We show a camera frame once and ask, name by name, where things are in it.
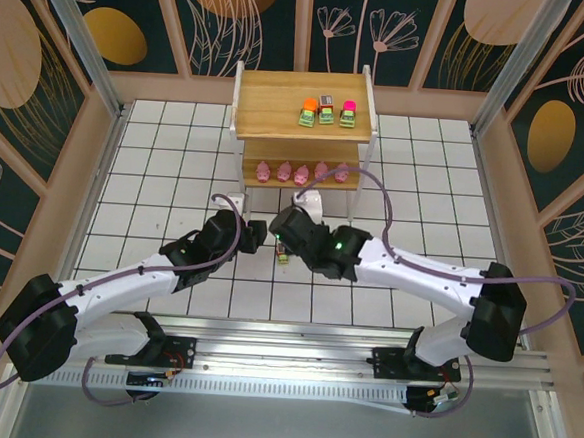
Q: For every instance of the pink plastic pig toy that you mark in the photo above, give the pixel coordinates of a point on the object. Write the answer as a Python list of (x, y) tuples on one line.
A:
[(321, 170), (262, 172), (342, 175), (301, 175), (283, 172)]

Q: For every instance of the orange-topped green toy truck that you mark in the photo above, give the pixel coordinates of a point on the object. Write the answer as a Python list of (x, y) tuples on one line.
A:
[(306, 115)]

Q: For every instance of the grey-box green toy truck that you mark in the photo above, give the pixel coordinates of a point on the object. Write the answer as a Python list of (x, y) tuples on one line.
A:
[(325, 113), (281, 258)]

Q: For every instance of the pink-topped green toy truck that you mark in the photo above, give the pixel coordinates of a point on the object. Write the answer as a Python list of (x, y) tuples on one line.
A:
[(348, 115)]

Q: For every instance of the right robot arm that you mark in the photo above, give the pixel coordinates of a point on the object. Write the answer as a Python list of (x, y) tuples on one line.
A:
[(419, 268)]

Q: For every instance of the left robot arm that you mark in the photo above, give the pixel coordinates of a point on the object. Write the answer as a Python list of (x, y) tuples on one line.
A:
[(116, 294)]

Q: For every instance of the wooden two-tier shelf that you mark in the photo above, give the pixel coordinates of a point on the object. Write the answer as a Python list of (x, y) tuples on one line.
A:
[(270, 102)]

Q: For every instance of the black controller module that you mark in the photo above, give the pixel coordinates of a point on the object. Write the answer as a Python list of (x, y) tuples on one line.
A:
[(440, 397), (150, 380)]

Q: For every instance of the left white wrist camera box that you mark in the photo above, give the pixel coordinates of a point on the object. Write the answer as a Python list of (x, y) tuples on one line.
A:
[(236, 205)]

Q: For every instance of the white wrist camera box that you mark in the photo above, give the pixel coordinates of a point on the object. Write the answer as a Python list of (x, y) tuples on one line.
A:
[(236, 205), (313, 205)]

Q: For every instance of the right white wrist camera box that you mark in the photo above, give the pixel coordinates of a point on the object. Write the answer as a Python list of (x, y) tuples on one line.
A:
[(313, 205)]

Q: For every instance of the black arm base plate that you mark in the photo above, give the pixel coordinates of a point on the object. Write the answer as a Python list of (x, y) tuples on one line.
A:
[(387, 361), (182, 349)]

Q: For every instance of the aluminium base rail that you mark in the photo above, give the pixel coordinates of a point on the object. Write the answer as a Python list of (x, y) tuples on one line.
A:
[(283, 351)]

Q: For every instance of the aluminium side rail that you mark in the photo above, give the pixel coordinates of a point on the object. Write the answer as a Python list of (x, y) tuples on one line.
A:
[(489, 193), (95, 190)]

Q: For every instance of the aluminium frame post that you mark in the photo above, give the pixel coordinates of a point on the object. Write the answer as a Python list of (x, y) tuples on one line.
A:
[(81, 39), (518, 69)]

